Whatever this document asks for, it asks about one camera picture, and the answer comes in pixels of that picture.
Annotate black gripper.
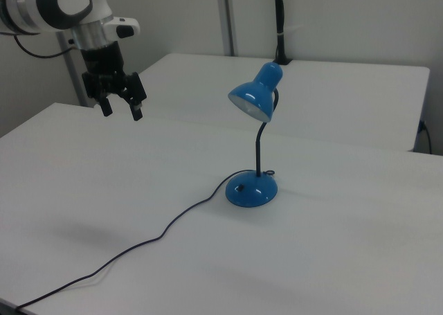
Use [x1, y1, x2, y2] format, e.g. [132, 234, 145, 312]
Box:
[82, 43, 148, 122]

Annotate blue gooseneck desk lamp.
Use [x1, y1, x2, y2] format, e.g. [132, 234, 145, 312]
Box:
[225, 61, 284, 208]

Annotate white rectangular table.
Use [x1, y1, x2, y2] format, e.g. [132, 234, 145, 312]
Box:
[137, 53, 431, 153]

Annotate grey metal frame post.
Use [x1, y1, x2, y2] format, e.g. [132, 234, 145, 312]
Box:
[217, 0, 240, 57]
[56, 30, 95, 108]

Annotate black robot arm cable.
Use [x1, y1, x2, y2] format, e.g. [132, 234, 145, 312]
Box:
[12, 33, 76, 59]

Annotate black lamp power cable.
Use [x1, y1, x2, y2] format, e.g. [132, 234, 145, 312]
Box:
[15, 169, 277, 311]

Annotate black wall cable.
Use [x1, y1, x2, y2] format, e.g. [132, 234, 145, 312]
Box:
[417, 120, 434, 154]

